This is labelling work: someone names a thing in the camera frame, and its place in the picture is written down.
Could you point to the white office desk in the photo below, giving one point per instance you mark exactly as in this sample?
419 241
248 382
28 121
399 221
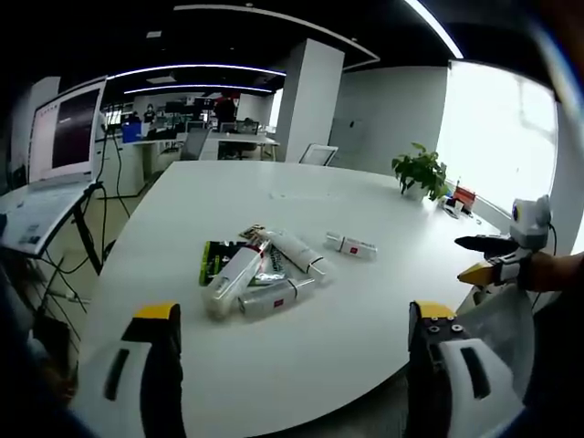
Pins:
246 141

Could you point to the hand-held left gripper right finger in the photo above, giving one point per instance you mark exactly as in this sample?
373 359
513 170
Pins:
461 365

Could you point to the clear plastic bag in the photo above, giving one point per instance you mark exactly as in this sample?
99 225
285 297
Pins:
506 333

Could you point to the white laptop stand table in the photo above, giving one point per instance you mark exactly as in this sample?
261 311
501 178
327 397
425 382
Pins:
36 214

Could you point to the green black skincare packet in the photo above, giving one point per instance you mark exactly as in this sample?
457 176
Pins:
214 260

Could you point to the small brown skincare sachet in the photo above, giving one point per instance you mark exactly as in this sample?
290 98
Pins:
252 232

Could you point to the white mesh chair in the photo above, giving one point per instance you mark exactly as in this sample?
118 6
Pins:
318 154

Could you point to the silver skincare sachet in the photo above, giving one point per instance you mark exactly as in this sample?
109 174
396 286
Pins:
271 274

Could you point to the small white red box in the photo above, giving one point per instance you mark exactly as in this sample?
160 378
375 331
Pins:
351 246

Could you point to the grey office chair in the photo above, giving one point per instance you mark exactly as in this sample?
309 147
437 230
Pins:
195 143

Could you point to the white skincare tube black cap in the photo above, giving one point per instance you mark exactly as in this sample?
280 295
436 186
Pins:
299 253

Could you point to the large white skincare tube red band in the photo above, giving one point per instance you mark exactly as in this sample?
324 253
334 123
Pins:
232 278

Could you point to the small white desk item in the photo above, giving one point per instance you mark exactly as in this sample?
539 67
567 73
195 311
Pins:
452 209

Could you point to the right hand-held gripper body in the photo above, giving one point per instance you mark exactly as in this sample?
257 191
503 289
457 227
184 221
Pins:
531 221

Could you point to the potted green plant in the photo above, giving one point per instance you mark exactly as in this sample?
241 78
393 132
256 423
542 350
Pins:
422 171

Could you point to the white open laptop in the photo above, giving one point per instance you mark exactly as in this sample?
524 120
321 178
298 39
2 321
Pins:
68 132

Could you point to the blue box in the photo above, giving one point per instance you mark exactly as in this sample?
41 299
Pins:
134 133

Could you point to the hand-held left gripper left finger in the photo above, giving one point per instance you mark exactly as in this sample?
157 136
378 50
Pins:
137 365

